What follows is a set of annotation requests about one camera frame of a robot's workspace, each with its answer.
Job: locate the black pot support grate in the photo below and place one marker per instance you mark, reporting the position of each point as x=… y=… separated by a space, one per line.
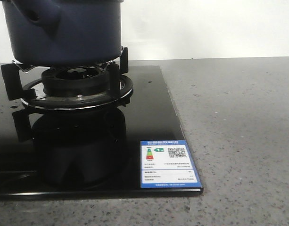
x=33 y=95

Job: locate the dark blue cooking pot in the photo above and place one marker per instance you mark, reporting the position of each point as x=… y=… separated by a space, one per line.
x=64 y=32

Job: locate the blue energy label sticker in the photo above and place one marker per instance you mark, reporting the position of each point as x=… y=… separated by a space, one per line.
x=167 y=164

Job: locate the black round gas burner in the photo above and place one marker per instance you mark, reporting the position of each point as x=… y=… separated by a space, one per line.
x=72 y=82

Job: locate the black glass gas stove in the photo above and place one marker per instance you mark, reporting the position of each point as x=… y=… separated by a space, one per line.
x=86 y=154

